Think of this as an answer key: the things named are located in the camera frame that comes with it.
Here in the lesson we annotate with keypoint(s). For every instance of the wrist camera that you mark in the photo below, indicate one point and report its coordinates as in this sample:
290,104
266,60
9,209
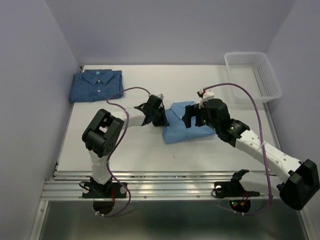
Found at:
160,96
205,96

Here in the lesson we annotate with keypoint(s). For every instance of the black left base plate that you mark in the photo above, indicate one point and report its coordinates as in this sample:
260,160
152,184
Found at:
113,191

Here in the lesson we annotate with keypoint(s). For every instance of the white plastic mesh basket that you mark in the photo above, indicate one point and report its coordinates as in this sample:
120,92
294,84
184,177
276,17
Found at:
253,72

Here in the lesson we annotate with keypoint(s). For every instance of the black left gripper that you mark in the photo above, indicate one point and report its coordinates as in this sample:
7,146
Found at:
163,122

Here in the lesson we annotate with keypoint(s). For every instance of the light blue long sleeve shirt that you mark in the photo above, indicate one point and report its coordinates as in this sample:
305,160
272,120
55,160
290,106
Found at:
176,131

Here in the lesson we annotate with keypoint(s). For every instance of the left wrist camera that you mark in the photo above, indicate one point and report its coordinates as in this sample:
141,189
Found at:
160,96

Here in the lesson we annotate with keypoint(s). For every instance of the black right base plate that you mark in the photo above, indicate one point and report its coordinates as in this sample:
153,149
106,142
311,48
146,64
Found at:
230,189

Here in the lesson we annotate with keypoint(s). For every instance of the aluminium mounting rail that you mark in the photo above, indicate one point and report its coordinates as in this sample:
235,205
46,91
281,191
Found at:
143,185

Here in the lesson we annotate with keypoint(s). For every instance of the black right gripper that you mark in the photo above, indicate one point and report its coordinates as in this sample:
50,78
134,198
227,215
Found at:
191,111

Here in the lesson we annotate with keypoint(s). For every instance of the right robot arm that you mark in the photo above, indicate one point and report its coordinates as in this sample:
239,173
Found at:
292,180

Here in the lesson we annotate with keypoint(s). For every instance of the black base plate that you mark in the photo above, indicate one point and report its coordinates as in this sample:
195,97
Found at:
230,189
113,191

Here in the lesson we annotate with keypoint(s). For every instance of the blue plaid folded shirt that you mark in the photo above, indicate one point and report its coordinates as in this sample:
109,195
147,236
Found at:
96,85

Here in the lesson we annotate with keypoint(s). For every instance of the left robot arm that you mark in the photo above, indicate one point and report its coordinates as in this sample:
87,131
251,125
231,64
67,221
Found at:
103,135

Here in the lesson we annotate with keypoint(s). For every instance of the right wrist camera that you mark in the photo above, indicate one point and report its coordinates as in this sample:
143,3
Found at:
205,96

